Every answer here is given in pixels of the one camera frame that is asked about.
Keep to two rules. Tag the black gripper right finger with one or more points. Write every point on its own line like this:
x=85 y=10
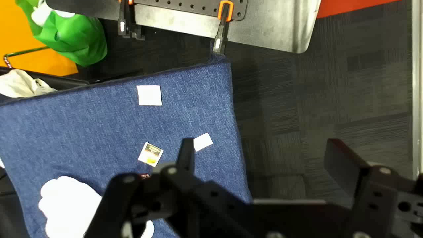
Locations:
x=384 y=203

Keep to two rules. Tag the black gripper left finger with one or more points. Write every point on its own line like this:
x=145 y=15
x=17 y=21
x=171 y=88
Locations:
x=176 y=207

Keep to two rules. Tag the small yellow white card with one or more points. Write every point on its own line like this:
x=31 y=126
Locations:
x=150 y=154

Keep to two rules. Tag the small white paper slip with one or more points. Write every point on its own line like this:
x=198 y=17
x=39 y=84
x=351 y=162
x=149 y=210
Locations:
x=203 y=142

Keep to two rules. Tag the white paper lace doily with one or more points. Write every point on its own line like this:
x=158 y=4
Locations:
x=67 y=207

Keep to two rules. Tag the large white paper square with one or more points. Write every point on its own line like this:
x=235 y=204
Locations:
x=150 y=95

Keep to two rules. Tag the blue denim table cloth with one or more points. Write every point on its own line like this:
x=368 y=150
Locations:
x=88 y=132

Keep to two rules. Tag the grey metal bar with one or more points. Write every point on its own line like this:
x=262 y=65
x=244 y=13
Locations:
x=417 y=88

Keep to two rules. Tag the orange black bar clamp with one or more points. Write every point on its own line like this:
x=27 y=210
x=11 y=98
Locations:
x=219 y=41
x=126 y=27

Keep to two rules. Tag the green plastic toy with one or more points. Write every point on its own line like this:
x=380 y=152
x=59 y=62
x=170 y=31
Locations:
x=75 y=40

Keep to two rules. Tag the white crumpled cloth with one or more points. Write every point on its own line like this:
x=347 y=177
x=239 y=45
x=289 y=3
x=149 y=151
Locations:
x=21 y=84

